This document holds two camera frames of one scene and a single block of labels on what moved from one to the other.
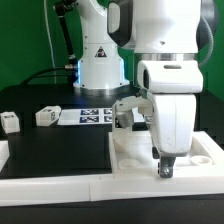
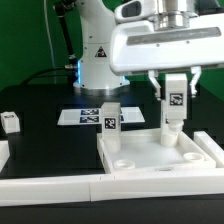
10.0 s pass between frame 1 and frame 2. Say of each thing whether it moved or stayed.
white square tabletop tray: moved
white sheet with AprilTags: stayed
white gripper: moved
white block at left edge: stayed
